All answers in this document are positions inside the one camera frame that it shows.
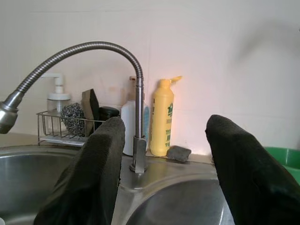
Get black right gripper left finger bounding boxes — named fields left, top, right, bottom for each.
left=34, top=116, right=126, bottom=225

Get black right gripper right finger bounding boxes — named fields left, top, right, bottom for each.
left=204, top=114, right=300, bottom=225

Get green plastic bowl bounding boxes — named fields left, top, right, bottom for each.
left=263, top=146, right=300, bottom=186

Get white plastic bottle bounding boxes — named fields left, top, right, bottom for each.
left=120, top=75, right=150, bottom=157

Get steel wool scrubber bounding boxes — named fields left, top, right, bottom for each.
left=60, top=102, right=87, bottom=135

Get black round jar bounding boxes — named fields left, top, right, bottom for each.
left=98, top=106, right=120, bottom=125

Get brown and black sponge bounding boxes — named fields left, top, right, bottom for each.
left=81, top=88, right=101, bottom=136

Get stainless steel double sink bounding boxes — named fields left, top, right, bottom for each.
left=0, top=145, right=237, bottom=225

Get grey scouring pad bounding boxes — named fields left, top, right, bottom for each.
left=166, top=145, right=192, bottom=163

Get clear soap dispenser white pump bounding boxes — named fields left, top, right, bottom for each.
left=41, top=73, right=72, bottom=136

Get yellow detergent bottle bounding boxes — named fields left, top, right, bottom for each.
left=149, top=75, right=183, bottom=157

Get steel wire sink caddy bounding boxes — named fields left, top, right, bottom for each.
left=36, top=111, right=104, bottom=146

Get flexible steel hose faucet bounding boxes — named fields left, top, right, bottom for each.
left=0, top=41, right=149, bottom=174

